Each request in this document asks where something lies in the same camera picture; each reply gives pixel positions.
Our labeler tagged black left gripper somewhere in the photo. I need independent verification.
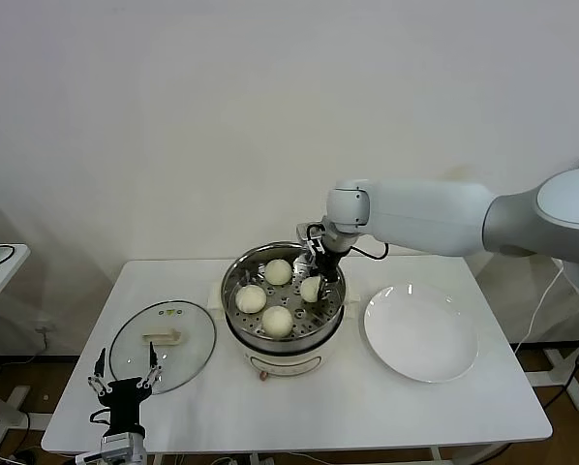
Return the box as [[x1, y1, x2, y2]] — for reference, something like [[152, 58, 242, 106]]
[[86, 341, 164, 430]]

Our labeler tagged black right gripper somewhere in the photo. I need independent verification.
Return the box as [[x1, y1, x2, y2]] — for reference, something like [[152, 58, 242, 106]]
[[304, 239, 342, 301]]

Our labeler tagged white steamed baozi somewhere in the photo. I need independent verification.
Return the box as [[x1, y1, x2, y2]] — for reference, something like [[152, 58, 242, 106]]
[[300, 276, 325, 304], [260, 305, 294, 339], [263, 259, 293, 287], [234, 284, 267, 315]]

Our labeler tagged stainless steel steamer basket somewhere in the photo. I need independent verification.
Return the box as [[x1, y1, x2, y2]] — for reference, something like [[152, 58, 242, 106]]
[[205, 241, 360, 344]]

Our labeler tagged round glass lid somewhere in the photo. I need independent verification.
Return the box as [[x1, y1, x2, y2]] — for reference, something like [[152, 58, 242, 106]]
[[108, 300, 218, 394]]

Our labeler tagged cream electric cooker pot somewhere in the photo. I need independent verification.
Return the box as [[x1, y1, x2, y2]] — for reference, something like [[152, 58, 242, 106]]
[[221, 302, 357, 384]]

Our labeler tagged white round plate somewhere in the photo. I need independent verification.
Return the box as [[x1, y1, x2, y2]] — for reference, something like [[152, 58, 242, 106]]
[[363, 283, 479, 384]]

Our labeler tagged white charging cable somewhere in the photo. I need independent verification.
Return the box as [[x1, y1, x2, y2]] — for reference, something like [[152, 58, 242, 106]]
[[511, 263, 566, 353]]

